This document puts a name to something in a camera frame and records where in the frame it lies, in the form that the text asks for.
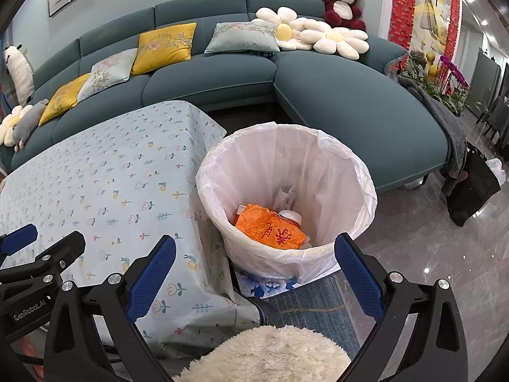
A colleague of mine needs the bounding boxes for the cream fluffy rug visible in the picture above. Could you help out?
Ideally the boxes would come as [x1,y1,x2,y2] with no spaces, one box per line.
[174,325,351,382]

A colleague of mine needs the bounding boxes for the white daisy cushion middle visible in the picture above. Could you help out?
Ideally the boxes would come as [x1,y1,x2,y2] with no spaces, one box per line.
[254,7,323,51]

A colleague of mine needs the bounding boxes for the potted orchid plants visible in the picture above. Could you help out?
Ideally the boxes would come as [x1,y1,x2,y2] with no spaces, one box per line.
[403,48,475,117]

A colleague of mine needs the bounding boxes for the grey throw blanket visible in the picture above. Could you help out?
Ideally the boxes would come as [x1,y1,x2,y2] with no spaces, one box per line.
[397,75,469,197]

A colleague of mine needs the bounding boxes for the light blue cushion left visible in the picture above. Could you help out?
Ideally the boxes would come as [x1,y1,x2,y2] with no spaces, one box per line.
[77,48,137,102]

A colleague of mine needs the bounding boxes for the orange bag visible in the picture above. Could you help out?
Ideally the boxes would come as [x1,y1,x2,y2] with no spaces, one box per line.
[235,203,307,250]

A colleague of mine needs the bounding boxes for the yellow cushion left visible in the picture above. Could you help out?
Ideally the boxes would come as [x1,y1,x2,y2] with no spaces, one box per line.
[38,73,89,127]

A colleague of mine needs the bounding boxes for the teal sectional sofa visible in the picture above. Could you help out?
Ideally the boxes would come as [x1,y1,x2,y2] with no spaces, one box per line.
[1,0,448,191]

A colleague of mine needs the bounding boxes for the white daisy cushion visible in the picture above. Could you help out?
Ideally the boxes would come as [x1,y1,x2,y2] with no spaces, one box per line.
[0,104,33,147]
[298,19,369,60]
[254,7,323,51]

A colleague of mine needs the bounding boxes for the light blue cushion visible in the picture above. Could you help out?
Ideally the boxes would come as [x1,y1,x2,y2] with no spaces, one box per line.
[205,21,280,54]
[77,48,137,102]

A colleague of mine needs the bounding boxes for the floral light blue tablecloth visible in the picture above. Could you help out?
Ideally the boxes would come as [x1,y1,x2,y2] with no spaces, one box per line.
[1,101,261,349]

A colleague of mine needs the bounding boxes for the white long plush toy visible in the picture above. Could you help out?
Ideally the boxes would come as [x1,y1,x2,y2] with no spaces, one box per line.
[3,45,34,106]

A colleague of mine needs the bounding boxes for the white daisy cushion right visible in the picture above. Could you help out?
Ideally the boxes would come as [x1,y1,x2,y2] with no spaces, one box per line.
[298,19,369,60]

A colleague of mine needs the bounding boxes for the black bag on floor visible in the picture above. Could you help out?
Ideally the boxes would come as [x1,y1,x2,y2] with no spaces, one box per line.
[446,142,500,227]

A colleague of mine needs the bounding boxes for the grey plush mouse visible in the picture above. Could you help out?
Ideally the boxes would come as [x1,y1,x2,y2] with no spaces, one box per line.
[13,98,49,152]

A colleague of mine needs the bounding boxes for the red decorated wall panel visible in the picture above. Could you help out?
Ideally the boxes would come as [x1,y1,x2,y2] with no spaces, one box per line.
[388,0,463,62]

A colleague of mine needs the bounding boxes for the light blue cushion right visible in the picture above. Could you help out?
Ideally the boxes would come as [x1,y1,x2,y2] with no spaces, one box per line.
[205,21,280,54]

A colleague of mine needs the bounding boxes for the red white teddy bear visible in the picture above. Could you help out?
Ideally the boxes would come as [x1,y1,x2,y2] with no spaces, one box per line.
[321,0,366,31]

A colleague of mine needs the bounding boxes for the white lined trash bin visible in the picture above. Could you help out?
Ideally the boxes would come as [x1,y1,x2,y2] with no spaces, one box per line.
[196,123,378,285]

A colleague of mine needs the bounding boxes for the white daisy cushion left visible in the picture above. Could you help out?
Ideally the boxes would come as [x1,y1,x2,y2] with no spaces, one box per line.
[0,104,33,147]

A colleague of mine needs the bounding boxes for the yellow cushion centre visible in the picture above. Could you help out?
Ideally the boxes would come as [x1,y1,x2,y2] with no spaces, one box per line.
[131,23,197,76]

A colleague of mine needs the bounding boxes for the yellow cushion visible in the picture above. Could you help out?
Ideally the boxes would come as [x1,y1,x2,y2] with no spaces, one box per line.
[131,23,197,76]
[38,73,89,127]

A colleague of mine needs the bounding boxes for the white paper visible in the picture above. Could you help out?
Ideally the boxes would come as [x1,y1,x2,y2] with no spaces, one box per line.
[274,185,296,212]

